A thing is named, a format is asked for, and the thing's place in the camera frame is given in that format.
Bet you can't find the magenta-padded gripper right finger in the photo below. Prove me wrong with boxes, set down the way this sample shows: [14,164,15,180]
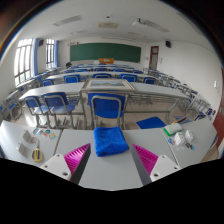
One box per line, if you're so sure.
[130,143,182,187]

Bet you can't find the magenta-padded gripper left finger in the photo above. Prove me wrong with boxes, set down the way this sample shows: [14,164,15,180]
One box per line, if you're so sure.
[39,143,92,185]

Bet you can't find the blue towel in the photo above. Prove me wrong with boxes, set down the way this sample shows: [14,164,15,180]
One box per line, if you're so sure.
[93,126,130,158]

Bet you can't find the small white carton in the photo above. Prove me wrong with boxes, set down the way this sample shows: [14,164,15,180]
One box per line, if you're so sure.
[184,129,194,143]
[174,131,186,147]

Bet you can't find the green and white pack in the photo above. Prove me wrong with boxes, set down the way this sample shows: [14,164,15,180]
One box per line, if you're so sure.
[163,123,183,137]

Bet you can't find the small white box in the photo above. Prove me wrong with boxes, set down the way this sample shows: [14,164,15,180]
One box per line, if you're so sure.
[21,129,33,144]
[16,142,30,159]

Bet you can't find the rows of grey desks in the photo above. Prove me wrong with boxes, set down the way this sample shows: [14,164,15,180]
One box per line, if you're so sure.
[1,63,214,129]

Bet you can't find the group of blue chairs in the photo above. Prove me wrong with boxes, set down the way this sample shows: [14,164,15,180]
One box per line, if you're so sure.
[39,63,158,84]

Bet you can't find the framed picture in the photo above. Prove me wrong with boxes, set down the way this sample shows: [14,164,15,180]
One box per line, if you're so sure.
[81,78,137,92]

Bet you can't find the brown wooden door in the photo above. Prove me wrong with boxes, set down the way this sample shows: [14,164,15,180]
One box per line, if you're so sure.
[149,45,160,71]

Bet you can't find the orange object on lectern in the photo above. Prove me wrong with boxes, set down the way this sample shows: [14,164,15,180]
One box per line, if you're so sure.
[98,57,115,65]

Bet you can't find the blue curtain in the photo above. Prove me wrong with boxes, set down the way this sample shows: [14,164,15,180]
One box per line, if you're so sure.
[54,40,60,68]
[33,38,40,76]

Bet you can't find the narrow window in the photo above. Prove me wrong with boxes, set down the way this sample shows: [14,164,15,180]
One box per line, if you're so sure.
[45,38,55,70]

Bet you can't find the large window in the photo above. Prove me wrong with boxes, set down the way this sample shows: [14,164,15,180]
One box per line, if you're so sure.
[14,38,34,87]

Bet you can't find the green chalkboard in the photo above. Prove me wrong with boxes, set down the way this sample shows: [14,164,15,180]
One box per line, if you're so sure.
[69,42,142,63]

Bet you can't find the white ceiling projector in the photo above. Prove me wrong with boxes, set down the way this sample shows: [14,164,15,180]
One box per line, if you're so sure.
[132,19,148,28]

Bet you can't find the ceiling air conditioner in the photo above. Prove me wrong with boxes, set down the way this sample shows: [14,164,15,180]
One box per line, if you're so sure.
[98,21,119,29]

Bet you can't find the ceiling light panels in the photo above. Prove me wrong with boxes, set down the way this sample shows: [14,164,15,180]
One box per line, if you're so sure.
[53,14,170,33]

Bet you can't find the yellow-handled scissors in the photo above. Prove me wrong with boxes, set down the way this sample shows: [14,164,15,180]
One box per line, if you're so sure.
[31,139,44,163]

